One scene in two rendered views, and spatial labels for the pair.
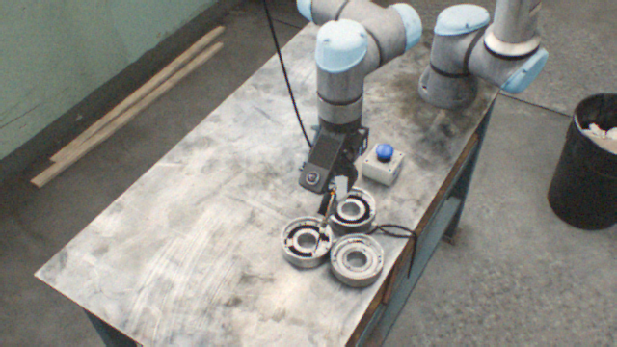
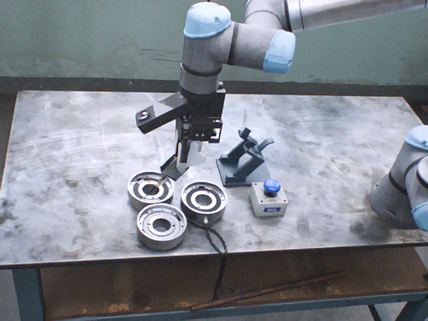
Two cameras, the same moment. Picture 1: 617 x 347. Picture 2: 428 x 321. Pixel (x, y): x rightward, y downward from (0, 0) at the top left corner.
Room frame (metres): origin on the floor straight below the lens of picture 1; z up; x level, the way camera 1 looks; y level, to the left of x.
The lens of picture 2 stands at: (0.11, -0.63, 1.66)
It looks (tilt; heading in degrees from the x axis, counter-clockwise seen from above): 40 degrees down; 40
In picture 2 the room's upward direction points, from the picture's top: 11 degrees clockwise
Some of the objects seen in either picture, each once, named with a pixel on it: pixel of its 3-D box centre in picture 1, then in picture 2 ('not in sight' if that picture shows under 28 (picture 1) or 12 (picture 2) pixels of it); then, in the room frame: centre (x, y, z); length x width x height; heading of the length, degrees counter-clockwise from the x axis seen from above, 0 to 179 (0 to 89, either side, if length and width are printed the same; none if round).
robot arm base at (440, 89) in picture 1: (450, 75); (406, 192); (1.16, -0.37, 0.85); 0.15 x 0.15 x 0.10
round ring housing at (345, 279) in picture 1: (357, 261); (161, 227); (0.62, -0.09, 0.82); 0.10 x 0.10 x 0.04
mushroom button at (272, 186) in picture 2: (384, 156); (270, 190); (0.87, -0.17, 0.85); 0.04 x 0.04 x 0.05
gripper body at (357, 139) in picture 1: (340, 135); (198, 111); (0.71, -0.06, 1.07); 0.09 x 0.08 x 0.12; 148
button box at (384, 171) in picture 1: (384, 162); (270, 199); (0.88, -0.17, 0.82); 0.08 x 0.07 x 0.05; 147
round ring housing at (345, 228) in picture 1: (350, 211); (203, 202); (0.74, -0.09, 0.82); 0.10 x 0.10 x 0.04
